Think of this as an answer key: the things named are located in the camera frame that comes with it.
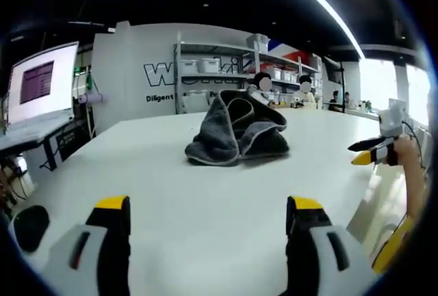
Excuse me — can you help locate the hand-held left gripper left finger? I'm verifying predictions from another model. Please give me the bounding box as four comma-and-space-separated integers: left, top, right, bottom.
47, 195, 132, 296

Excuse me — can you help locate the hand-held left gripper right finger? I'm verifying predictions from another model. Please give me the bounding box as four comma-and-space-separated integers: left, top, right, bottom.
285, 196, 374, 296

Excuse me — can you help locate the grey towel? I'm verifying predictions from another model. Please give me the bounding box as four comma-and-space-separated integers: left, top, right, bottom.
184, 89, 292, 168

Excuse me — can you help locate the person's right hand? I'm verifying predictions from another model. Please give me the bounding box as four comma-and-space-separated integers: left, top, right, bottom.
393, 134, 417, 167

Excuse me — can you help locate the black stand pole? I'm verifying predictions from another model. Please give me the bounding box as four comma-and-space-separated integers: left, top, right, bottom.
337, 59, 346, 113

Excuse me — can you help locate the black pad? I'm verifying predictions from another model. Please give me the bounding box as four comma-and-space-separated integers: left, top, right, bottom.
12, 204, 51, 254

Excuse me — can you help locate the yellow object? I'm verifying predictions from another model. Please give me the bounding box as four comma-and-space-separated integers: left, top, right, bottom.
370, 216, 415, 275

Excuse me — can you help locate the black sign board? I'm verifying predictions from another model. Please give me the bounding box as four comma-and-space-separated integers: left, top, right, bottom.
55, 125, 87, 161

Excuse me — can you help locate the white table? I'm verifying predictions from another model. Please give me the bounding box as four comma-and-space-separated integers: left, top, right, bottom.
7, 107, 413, 296

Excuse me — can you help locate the ceiling light strip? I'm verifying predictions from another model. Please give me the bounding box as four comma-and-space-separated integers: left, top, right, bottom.
273, 0, 365, 59

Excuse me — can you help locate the grey side desk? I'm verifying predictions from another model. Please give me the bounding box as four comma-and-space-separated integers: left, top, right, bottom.
0, 113, 88, 177

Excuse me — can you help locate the grey storage box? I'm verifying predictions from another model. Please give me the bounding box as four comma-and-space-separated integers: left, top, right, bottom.
246, 33, 270, 53

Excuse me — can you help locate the purple rolled mat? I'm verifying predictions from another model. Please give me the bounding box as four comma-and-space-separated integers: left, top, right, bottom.
77, 93, 110, 105

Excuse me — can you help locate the metal shelf rack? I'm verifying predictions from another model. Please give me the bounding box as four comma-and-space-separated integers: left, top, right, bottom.
172, 31, 324, 115

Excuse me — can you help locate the computer monitor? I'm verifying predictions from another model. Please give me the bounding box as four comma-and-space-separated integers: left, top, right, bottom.
5, 40, 80, 125

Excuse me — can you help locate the white storage box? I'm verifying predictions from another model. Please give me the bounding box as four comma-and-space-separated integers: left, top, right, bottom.
199, 57, 222, 73
180, 59, 200, 75
185, 92, 209, 113

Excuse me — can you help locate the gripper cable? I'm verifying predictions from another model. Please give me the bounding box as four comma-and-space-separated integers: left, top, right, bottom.
400, 120, 428, 171

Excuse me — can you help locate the wall screen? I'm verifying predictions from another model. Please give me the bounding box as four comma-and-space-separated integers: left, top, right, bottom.
322, 55, 343, 82

